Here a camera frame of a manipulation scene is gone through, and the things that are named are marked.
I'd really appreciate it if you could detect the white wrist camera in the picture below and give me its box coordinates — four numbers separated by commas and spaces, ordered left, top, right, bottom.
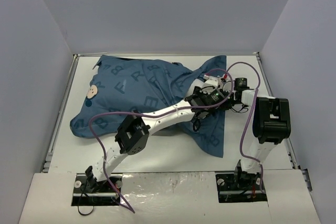
202, 74, 223, 89
221, 74, 233, 90

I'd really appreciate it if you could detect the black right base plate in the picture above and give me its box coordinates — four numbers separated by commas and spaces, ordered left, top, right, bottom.
215, 172, 267, 204

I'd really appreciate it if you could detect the black thin wire loop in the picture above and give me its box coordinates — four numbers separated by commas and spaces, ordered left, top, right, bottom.
77, 189, 96, 217

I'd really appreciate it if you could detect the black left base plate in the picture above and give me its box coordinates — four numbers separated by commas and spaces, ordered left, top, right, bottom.
71, 174, 120, 207

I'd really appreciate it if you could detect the blue letter print pillowcase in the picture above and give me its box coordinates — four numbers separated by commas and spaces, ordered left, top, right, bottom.
69, 55, 228, 158

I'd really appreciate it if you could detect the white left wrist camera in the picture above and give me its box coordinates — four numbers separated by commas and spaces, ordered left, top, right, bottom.
202, 74, 223, 89

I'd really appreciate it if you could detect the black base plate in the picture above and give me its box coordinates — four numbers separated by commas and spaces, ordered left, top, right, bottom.
215, 172, 267, 204
71, 174, 120, 207

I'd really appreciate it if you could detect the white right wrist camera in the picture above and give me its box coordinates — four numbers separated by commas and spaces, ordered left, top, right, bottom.
221, 74, 233, 90

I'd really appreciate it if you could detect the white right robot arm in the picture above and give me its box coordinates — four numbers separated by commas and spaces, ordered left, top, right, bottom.
229, 78, 291, 189

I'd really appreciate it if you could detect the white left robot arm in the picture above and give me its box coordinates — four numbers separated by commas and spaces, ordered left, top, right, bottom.
85, 87, 230, 191

